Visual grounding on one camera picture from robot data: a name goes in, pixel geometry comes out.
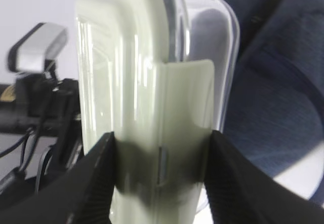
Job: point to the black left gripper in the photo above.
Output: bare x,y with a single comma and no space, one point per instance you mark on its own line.
34,107

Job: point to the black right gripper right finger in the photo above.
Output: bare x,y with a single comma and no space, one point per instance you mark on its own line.
239,192

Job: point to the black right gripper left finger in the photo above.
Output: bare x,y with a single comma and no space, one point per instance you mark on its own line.
81,195

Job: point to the dark blue fabric bag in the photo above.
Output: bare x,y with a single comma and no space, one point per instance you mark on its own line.
275,111

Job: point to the green lid glass container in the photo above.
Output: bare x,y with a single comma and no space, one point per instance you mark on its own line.
156,73

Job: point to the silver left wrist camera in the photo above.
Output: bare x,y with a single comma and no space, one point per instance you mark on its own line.
36,52

